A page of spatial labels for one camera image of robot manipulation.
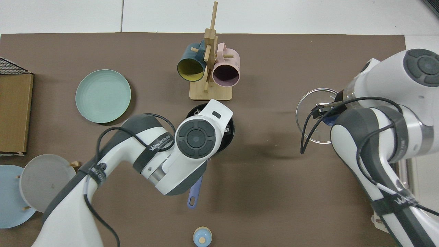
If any pale green plate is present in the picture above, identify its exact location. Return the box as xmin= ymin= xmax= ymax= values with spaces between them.
xmin=75 ymin=69 xmax=132 ymax=124

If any pale toaster oven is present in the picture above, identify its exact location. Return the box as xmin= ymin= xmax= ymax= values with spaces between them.
xmin=371 ymin=156 xmax=439 ymax=237

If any black pot purple handle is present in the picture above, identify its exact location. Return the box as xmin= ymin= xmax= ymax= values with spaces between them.
xmin=185 ymin=104 xmax=236 ymax=209

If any light blue plate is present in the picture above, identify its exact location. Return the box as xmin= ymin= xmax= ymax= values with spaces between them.
xmin=0 ymin=165 xmax=37 ymax=229

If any dark grey equipment corner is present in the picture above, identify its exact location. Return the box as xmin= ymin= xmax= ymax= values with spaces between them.
xmin=421 ymin=0 xmax=439 ymax=18

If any dark blue cup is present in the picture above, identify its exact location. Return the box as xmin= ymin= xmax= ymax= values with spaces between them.
xmin=177 ymin=42 xmax=207 ymax=82

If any small blue round thing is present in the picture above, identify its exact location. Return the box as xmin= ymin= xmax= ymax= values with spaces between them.
xmin=193 ymin=226 xmax=212 ymax=247

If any wooden cup stand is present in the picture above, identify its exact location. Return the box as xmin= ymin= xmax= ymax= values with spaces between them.
xmin=189 ymin=1 xmax=233 ymax=101

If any brown table cloth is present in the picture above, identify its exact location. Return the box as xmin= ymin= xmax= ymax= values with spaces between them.
xmin=0 ymin=33 xmax=408 ymax=247

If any wooden plate rack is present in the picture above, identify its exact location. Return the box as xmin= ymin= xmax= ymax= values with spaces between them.
xmin=16 ymin=161 xmax=82 ymax=210

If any pink cup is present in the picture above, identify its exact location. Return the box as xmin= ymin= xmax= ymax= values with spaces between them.
xmin=212 ymin=43 xmax=240 ymax=87

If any grey plate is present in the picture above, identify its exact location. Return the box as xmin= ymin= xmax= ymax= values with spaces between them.
xmin=20 ymin=154 xmax=77 ymax=213

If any glass lid blue knob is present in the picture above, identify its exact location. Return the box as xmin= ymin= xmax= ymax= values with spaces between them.
xmin=296 ymin=88 xmax=343 ymax=144

